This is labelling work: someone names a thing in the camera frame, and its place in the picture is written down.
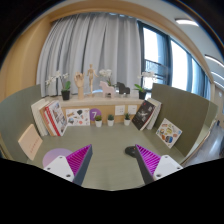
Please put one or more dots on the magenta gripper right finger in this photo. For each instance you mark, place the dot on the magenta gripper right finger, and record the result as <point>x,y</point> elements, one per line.
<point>154,167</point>

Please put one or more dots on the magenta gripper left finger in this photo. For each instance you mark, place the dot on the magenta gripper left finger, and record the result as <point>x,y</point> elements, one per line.
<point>72,167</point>

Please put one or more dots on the round purple mouse pad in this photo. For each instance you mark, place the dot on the round purple mouse pad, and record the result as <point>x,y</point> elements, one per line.
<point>54,153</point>

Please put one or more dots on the black computer mouse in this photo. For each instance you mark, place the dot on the black computer mouse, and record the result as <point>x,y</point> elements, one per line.
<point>131,151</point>

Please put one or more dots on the colourful sticker book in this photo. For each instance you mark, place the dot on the colourful sticker book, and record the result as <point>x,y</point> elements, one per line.
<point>168,133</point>

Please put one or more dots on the white book behind black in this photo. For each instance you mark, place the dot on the white book behind black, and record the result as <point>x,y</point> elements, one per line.
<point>155,114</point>

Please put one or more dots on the beige notebook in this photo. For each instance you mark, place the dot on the beige notebook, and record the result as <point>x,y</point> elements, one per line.
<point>30,141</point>

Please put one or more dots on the illustrated card with objects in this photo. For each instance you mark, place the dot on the illustrated card with objects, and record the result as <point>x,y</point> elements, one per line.
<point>78,117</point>

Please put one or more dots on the red white book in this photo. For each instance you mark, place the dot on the red white book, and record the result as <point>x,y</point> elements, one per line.
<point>56,116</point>

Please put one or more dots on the small potted plant left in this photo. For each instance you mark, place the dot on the small potted plant left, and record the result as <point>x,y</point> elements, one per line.
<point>98,120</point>

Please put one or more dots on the small potted plant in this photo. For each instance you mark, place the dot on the small potted plant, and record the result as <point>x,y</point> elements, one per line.
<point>127,119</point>
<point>98,120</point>
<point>110,120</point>

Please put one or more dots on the small potted plant right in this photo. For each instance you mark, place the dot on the small potted plant right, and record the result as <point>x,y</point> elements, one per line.
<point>127,119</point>

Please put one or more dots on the purple number seven sign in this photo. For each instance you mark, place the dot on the purple number seven sign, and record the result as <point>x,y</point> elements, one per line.
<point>94,113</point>

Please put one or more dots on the small potted plant middle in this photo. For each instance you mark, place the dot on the small potted plant middle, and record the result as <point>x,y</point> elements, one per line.
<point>110,120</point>

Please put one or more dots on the green desk divider panel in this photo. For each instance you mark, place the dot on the green desk divider panel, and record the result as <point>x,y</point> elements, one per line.
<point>193,114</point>

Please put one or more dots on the wooden shelf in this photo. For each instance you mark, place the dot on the wooden shelf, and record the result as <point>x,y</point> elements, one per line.
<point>116,106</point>

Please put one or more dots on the white leaning books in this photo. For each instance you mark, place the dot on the white leaning books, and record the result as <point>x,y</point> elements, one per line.
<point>38,118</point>

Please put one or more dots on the white orchid black pot left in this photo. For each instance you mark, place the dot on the white orchid black pot left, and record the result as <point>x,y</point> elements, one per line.
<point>66,84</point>

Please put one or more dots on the white orchid black pot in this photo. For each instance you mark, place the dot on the white orchid black pot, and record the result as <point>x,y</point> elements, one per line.
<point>66,84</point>
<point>147,79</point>

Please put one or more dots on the black horse figurine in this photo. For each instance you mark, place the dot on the black horse figurine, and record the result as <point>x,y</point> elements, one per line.
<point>122,88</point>

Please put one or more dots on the pink horse figurine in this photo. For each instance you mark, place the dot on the pink horse figurine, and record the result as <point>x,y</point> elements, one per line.
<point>107,89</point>

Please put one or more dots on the wooden hand model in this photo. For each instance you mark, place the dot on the wooden hand model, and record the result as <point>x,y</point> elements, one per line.
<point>79,81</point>

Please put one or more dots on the white orchid black pot right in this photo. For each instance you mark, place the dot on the white orchid black pot right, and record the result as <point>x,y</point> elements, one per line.
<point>147,79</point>

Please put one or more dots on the wooden mannequin figure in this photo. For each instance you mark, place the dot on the wooden mannequin figure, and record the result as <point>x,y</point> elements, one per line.
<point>91,74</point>

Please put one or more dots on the white orchid middle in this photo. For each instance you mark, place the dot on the white orchid middle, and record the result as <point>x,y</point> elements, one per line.
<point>106,73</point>

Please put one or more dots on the grey curtain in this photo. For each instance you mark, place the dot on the grey curtain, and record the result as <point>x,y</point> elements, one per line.
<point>91,40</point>

